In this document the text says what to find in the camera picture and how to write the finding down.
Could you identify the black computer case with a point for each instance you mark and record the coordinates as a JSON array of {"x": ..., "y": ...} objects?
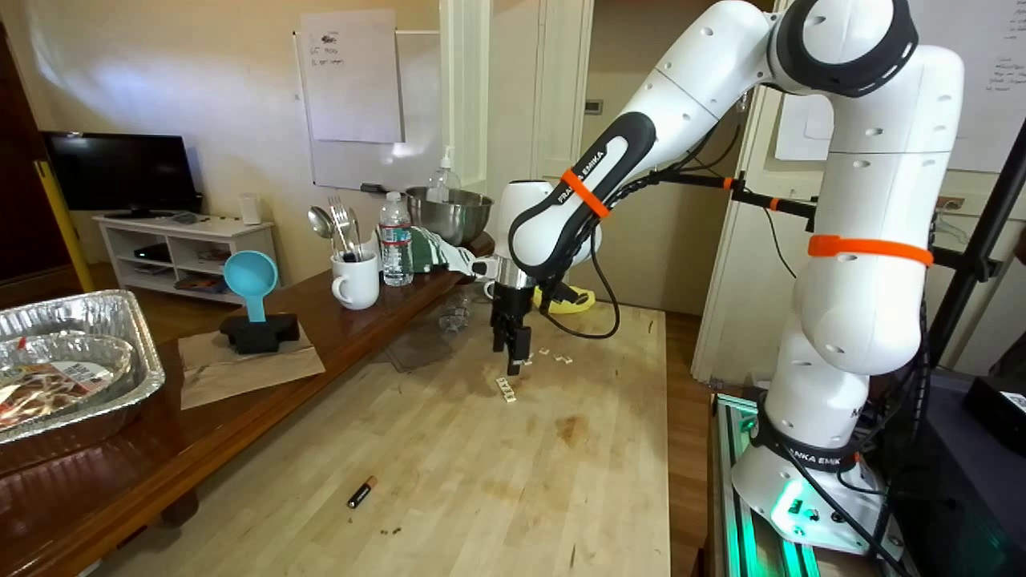
[{"x": 949, "y": 483}]

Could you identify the yellow bowl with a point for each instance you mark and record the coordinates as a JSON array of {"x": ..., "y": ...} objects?
[{"x": 571, "y": 302}]

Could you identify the shiny wrapped packet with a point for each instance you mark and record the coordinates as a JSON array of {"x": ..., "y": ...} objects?
[{"x": 50, "y": 390}]

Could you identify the white cabinet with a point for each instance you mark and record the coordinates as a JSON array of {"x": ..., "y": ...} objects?
[{"x": 739, "y": 310}]

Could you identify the large white mug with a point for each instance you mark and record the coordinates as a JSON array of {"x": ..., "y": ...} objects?
[{"x": 358, "y": 285}]

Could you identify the clear plastic water bottle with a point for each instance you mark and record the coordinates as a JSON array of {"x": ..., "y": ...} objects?
[{"x": 395, "y": 245}]

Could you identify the black marker pen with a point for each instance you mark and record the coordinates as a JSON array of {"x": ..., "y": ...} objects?
[{"x": 361, "y": 495}]

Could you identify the aluminium foil tray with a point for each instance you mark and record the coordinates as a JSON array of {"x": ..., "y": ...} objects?
[{"x": 116, "y": 323}]

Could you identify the metal spoon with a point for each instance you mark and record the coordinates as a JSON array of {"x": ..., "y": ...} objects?
[
  {"x": 344, "y": 225},
  {"x": 320, "y": 222}
]

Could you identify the black stand pole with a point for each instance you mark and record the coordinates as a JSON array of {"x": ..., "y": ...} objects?
[{"x": 980, "y": 240}]

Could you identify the dark brown wooden bench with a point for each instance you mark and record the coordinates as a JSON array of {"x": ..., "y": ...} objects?
[{"x": 129, "y": 470}]

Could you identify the black block base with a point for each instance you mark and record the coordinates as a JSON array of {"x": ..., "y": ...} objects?
[{"x": 258, "y": 333}]

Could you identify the white wall whiteboard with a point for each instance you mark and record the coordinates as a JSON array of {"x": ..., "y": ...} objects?
[{"x": 421, "y": 106}]

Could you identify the white door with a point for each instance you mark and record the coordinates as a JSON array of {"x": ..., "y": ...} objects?
[{"x": 515, "y": 106}]

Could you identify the clear crumpled plastic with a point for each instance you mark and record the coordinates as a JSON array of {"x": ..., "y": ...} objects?
[{"x": 453, "y": 314}]

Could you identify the black flat screen television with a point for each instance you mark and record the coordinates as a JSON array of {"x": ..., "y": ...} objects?
[{"x": 122, "y": 170}]

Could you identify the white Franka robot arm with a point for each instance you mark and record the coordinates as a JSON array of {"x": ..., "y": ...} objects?
[{"x": 855, "y": 323}]

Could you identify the white paper sheet on wall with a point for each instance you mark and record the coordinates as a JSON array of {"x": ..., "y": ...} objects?
[{"x": 349, "y": 82}]

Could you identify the white television shelf unit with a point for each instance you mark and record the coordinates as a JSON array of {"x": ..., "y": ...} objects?
[{"x": 202, "y": 228}]

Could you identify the metal base frame green light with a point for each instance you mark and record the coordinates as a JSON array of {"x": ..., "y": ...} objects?
[{"x": 748, "y": 532}]

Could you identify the yellow black leaning bar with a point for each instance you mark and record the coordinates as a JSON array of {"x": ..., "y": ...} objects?
[{"x": 60, "y": 220}]

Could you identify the brown paper sheet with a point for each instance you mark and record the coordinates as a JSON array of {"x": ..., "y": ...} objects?
[{"x": 244, "y": 373}]

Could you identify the small white mug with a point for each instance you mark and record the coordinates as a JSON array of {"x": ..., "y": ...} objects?
[{"x": 488, "y": 288}]

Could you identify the clear dispenser bottle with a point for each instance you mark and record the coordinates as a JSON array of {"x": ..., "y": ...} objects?
[{"x": 442, "y": 178}]

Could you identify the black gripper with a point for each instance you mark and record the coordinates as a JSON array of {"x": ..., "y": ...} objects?
[{"x": 515, "y": 306}]

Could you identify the green white cloth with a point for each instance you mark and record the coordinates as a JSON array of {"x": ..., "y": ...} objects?
[{"x": 449, "y": 259}]

